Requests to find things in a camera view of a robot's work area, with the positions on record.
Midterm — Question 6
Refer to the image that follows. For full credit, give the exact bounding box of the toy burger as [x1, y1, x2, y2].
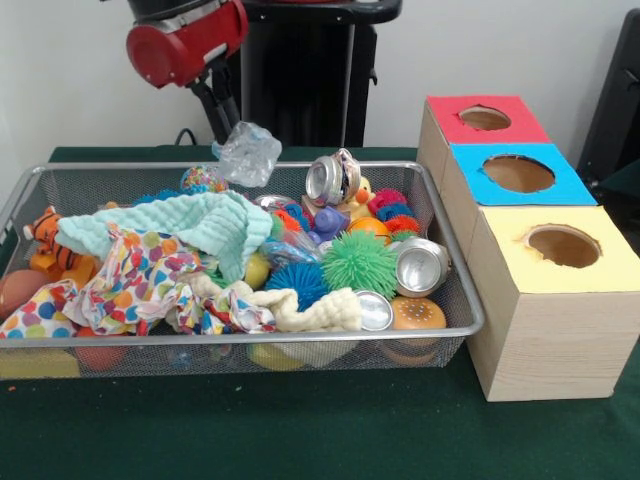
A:
[388, 295, 448, 336]

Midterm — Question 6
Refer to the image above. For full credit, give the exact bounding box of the shallow wire mesh bin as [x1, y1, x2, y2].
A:
[0, 160, 486, 379]

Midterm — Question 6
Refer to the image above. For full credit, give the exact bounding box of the dark green side table cloth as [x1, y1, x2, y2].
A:
[598, 158, 640, 201]

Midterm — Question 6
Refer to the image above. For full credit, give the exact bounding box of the crushed silver can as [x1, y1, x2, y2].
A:
[305, 148, 363, 209]

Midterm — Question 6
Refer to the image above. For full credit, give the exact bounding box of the smooth silver can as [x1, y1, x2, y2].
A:
[393, 237, 452, 298]

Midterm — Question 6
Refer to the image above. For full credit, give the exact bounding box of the mint green fuzzy cloth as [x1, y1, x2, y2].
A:
[55, 190, 273, 284]

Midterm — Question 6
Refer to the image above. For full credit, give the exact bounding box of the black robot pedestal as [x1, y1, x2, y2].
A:
[205, 0, 403, 149]

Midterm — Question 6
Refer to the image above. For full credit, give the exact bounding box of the brown toy football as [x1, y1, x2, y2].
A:
[0, 268, 51, 321]

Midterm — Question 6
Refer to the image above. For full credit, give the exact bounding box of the cream knitted cloth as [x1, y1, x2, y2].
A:
[190, 272, 364, 333]

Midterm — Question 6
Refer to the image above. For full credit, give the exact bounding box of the black upright panel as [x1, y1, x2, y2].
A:
[578, 8, 640, 201]

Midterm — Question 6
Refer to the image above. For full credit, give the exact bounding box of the clear plastic bottle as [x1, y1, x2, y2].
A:
[213, 121, 284, 189]

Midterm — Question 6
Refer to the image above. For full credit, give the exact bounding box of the wooden box with three holes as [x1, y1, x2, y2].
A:
[415, 95, 640, 403]

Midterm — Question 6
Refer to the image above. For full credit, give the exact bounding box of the blue spiky rubber ball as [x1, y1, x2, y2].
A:
[265, 260, 331, 311]

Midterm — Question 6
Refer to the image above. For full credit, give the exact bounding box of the polka dot colourful cloth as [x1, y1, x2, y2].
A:
[0, 228, 276, 341]

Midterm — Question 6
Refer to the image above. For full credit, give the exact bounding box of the green spiky rubber ball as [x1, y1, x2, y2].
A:
[320, 230, 399, 299]

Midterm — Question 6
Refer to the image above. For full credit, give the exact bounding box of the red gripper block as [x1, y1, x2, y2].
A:
[127, 0, 249, 144]

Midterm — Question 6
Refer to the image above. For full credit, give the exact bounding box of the small orange basketball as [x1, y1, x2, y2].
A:
[348, 215, 393, 244]

